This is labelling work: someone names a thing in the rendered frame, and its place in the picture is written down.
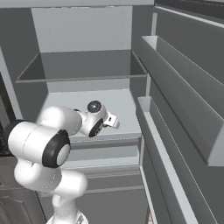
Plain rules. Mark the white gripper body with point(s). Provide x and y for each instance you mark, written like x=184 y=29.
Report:
x=115 y=122

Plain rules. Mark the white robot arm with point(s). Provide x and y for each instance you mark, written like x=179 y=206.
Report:
x=35 y=140

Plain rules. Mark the grey fridge drawer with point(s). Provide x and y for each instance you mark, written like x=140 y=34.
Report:
x=113 y=153

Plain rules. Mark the grey fridge door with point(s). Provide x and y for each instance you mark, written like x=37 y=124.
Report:
x=186 y=58

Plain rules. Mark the grey open fridge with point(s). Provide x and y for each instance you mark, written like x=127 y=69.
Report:
x=81 y=29

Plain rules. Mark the yellow green fruit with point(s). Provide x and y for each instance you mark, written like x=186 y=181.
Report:
x=103 y=126

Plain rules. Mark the grey door bin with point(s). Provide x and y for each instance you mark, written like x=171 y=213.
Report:
x=180 y=96
x=163 y=163

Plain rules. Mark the dark grey cupboard door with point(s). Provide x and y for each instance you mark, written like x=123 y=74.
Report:
x=17 y=204

